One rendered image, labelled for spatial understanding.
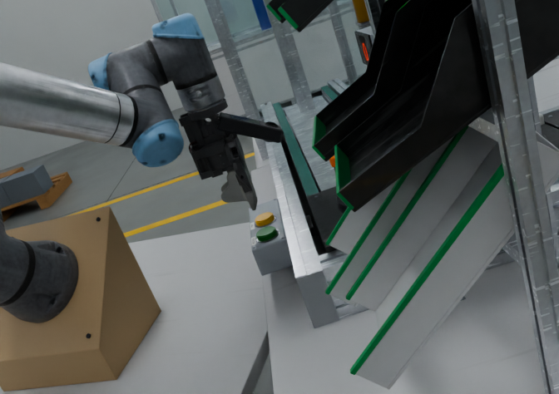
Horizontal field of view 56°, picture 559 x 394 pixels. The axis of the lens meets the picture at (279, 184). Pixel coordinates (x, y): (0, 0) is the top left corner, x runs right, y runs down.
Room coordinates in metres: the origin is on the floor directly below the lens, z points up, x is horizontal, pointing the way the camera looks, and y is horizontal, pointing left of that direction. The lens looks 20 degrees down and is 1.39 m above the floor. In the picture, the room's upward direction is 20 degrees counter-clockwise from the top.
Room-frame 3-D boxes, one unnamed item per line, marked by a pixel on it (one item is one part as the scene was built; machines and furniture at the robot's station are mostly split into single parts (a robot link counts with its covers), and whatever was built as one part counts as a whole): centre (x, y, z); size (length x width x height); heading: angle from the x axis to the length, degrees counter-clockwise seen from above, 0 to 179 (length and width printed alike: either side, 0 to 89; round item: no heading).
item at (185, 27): (0.91, 0.08, 1.33); 0.09 x 0.08 x 0.11; 101
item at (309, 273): (1.17, -0.02, 0.91); 0.89 x 0.06 x 0.11; 178
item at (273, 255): (0.98, 0.05, 0.93); 0.21 x 0.07 x 0.06; 178
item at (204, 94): (0.91, 0.07, 1.25); 0.08 x 0.08 x 0.05
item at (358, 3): (1.08, -0.28, 1.29); 0.05 x 0.05 x 0.05
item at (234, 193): (0.90, 0.08, 1.07); 0.06 x 0.03 x 0.09; 88
